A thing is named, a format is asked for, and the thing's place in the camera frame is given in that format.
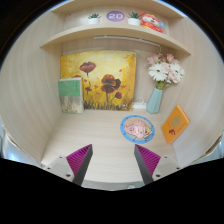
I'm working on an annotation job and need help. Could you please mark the pink computer mouse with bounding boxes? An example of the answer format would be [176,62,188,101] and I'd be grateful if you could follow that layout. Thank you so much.
[132,120,148,139]

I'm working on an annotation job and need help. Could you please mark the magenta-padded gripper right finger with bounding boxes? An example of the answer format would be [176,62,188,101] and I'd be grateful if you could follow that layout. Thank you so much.
[134,143,183,185]

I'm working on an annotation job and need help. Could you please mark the white power strip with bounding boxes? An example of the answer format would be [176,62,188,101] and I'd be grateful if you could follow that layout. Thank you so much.
[132,101,148,110]

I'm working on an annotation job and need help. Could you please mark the round blue-rimmed cartoon mouse pad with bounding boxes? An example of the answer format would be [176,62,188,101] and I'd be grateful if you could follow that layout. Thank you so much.
[120,114,156,145]

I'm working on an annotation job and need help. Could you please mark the pink and white flower bouquet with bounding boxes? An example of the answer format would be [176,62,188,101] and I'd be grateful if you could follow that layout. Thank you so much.
[146,53,185,90]

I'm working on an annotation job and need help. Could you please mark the pale teal vase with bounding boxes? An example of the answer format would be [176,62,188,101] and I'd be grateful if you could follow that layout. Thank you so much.
[145,87,164,115]

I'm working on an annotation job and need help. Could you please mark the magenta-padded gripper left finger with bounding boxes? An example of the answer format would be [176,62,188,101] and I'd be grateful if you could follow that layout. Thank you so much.
[43,143,94,187]

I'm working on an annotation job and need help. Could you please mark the orange book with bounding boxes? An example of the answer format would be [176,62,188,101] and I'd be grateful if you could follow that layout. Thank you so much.
[161,104,191,145]

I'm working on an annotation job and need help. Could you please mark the wooden shelf with ornaments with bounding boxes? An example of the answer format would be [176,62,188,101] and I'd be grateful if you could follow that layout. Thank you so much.
[39,0,193,56]

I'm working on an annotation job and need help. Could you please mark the yellow poppy flower painting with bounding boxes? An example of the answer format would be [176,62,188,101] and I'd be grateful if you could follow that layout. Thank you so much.
[60,50,137,112]

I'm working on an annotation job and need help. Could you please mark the green book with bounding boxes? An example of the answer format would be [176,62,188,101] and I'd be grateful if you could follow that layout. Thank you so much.
[58,77,85,115]

